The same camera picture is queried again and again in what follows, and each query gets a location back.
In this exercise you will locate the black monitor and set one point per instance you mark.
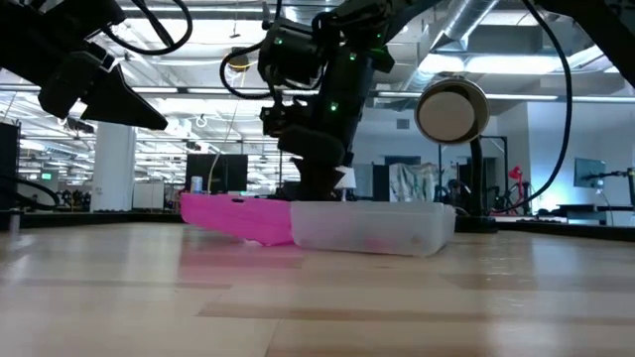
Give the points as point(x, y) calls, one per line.
point(218, 173)

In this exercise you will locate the black desk lamp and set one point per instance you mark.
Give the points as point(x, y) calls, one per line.
point(446, 116)

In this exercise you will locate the white column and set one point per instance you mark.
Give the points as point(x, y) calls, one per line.
point(113, 163)

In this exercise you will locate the clear box with pink lid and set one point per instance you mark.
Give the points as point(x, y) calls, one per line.
point(372, 228)

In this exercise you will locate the wall monitor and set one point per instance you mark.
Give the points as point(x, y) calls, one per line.
point(589, 173)

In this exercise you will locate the blue and white cup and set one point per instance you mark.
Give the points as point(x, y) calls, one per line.
point(196, 184)

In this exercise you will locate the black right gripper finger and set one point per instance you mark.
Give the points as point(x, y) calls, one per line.
point(317, 183)

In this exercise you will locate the red lamp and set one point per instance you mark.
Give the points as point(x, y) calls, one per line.
point(516, 172)

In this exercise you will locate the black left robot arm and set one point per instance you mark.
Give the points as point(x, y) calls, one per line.
point(30, 35)

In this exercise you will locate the silver ventilation duct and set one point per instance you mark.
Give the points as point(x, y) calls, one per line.
point(466, 20)

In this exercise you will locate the small white table lamp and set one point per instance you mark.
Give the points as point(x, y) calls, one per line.
point(347, 179)

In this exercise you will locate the black ceiling fixture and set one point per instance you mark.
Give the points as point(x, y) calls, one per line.
point(239, 62)

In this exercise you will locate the black aluminium table frame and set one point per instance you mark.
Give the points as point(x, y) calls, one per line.
point(570, 230)

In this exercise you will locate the white cabinet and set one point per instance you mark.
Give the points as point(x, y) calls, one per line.
point(148, 196)

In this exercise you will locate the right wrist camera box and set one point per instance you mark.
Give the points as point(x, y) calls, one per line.
point(292, 54)

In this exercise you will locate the black panel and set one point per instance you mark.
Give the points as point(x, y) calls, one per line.
point(9, 163)

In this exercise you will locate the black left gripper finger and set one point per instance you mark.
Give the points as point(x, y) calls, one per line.
point(124, 104)

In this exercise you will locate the grey plastic sheet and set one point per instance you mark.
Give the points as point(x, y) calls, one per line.
point(412, 183)

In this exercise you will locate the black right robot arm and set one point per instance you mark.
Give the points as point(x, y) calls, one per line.
point(357, 30)

